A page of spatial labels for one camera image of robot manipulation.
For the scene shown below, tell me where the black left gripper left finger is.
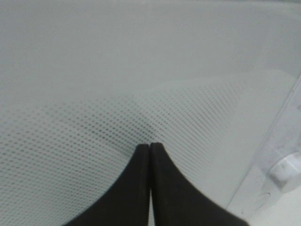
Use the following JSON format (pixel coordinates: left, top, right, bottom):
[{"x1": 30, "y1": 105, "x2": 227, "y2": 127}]
[{"x1": 66, "y1": 144, "x2": 150, "y2": 226}]

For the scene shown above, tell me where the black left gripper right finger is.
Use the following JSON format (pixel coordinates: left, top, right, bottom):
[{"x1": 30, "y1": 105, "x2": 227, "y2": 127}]
[{"x1": 150, "y1": 143, "x2": 248, "y2": 226}]

